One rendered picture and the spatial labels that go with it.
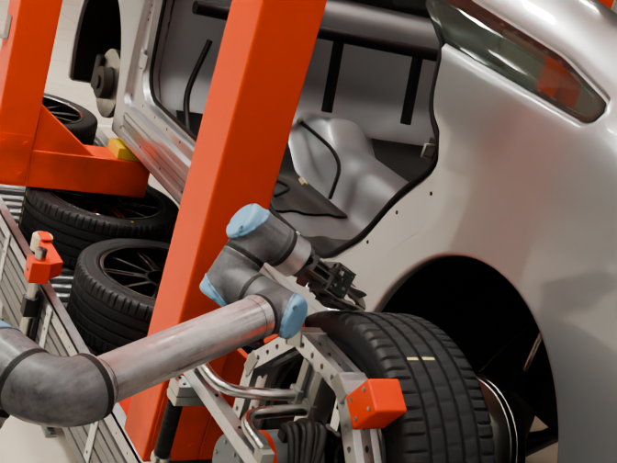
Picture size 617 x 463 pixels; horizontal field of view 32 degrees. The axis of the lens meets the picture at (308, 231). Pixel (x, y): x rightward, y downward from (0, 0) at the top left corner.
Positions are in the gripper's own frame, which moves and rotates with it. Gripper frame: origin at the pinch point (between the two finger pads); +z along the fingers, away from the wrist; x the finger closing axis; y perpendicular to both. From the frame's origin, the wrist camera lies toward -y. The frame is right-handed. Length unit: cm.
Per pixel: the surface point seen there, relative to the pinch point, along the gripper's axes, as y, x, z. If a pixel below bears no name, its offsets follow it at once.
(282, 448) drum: 5.9, -36.3, -4.0
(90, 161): -229, 46, -8
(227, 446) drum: 0.6, -41.3, -12.8
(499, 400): 6.2, -0.2, 43.0
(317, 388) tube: 11.9, -22.6, -7.0
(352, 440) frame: 25.1, -29.7, -2.5
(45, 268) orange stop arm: -170, -9, -17
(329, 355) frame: 12.2, -15.7, -8.3
